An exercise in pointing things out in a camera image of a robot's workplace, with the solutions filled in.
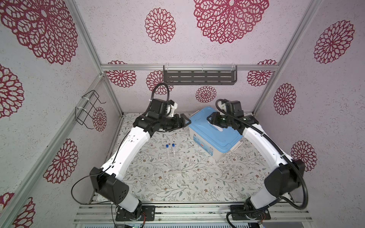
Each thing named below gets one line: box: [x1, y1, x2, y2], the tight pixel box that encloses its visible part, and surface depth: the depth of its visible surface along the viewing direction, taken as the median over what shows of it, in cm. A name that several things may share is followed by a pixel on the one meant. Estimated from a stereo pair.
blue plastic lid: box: [188, 106, 244, 153], surface depth 87 cm
